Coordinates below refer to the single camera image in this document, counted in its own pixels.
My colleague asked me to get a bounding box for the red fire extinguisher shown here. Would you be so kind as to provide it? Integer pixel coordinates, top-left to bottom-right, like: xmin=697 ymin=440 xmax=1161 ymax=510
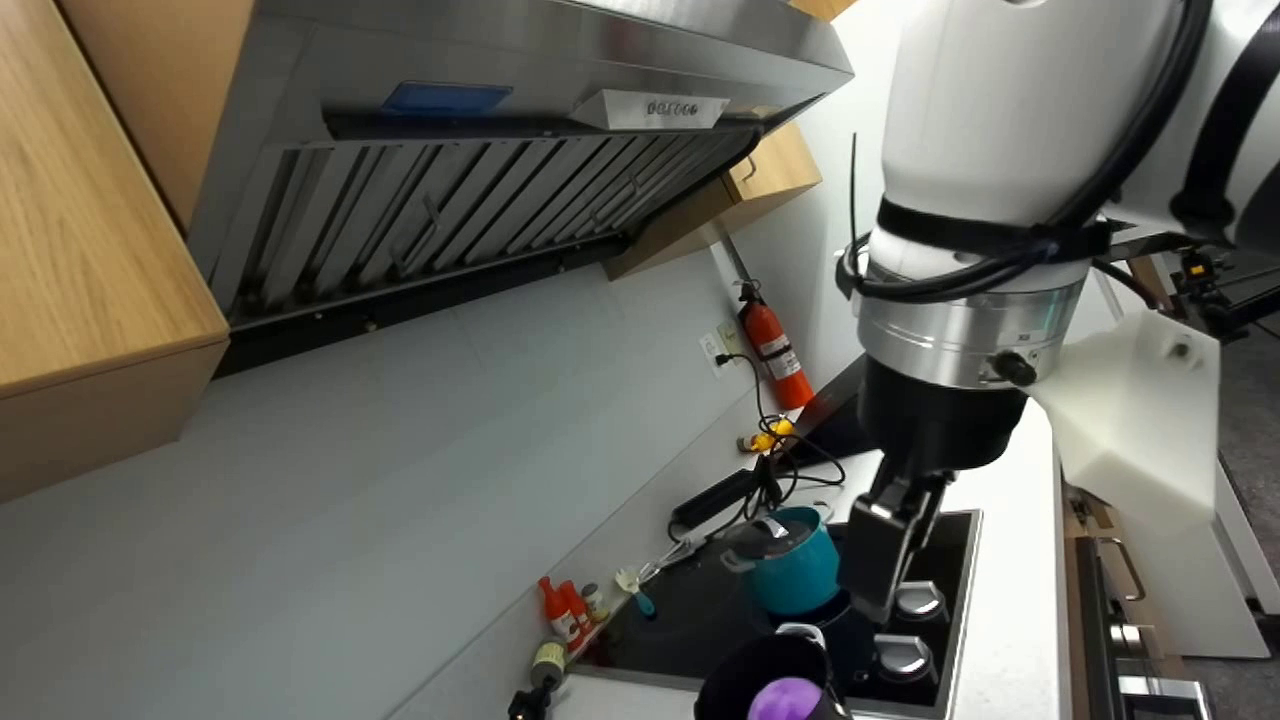
xmin=735 ymin=280 xmax=816 ymax=412

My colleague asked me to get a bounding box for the small wooden wall cabinet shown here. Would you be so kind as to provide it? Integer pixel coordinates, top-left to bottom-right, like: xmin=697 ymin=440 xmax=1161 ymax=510
xmin=600 ymin=120 xmax=824 ymax=282

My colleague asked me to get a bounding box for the black cable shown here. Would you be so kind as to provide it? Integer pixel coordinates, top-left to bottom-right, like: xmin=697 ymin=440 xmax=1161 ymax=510
xmin=714 ymin=350 xmax=848 ymax=506

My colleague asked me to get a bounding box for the purple lid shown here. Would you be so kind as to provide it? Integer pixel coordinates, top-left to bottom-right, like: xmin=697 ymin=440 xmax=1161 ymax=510
xmin=745 ymin=676 xmax=827 ymax=720

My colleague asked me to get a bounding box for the black cooktop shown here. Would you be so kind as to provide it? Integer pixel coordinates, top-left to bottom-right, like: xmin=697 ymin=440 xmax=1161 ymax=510
xmin=598 ymin=509 xmax=983 ymax=719

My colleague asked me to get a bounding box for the orange squeeze bottle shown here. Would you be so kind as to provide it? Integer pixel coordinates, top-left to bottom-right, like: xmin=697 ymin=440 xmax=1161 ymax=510
xmin=560 ymin=580 xmax=595 ymax=635
xmin=537 ymin=576 xmax=581 ymax=651

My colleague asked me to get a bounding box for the yellow plug adapter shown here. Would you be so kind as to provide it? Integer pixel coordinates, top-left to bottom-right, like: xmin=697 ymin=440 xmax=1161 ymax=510
xmin=738 ymin=417 xmax=797 ymax=454

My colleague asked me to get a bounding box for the steel range hood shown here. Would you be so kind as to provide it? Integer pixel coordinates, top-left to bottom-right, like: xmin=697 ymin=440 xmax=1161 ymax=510
xmin=185 ymin=0 xmax=857 ymax=353

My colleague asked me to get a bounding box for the black power strip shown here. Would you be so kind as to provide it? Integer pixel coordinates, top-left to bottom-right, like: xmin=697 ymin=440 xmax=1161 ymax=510
xmin=671 ymin=467 xmax=769 ymax=530

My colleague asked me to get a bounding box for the oven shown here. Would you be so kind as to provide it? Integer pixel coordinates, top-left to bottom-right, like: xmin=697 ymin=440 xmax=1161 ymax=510
xmin=1062 ymin=490 xmax=1217 ymax=720

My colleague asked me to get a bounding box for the blue pot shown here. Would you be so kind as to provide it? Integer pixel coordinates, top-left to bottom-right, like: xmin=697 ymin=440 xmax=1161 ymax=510
xmin=719 ymin=505 xmax=844 ymax=617

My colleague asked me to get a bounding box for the metal whisk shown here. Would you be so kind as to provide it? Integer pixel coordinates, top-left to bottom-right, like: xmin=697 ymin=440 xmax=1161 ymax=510
xmin=638 ymin=537 xmax=703 ymax=587

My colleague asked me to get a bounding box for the bottle with pale label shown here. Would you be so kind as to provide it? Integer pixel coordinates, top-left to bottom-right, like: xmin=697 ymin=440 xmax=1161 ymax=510
xmin=529 ymin=640 xmax=569 ymax=693

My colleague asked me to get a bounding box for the silver stove knob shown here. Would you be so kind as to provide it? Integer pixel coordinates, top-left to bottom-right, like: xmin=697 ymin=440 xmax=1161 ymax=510
xmin=873 ymin=634 xmax=939 ymax=683
xmin=893 ymin=581 xmax=948 ymax=623

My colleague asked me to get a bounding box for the large wooden wall cabinet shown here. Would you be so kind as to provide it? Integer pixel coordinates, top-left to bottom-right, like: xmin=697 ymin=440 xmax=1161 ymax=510
xmin=0 ymin=0 xmax=257 ymax=504

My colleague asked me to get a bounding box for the black pot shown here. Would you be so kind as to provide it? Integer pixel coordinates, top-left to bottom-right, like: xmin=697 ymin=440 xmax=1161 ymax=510
xmin=694 ymin=622 xmax=853 ymax=720

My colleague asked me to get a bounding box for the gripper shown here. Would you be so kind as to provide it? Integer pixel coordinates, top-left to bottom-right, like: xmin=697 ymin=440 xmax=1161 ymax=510
xmin=837 ymin=355 xmax=1031 ymax=627

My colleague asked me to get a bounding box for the white wall socket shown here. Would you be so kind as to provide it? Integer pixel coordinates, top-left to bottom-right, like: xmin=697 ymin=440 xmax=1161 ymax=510
xmin=699 ymin=322 xmax=746 ymax=378

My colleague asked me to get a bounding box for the oven door handle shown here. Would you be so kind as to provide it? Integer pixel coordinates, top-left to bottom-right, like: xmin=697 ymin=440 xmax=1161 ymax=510
xmin=1098 ymin=537 xmax=1148 ymax=603

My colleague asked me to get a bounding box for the white spatula blue handle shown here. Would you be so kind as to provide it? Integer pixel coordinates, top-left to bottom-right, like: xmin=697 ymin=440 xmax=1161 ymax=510
xmin=614 ymin=567 xmax=659 ymax=619

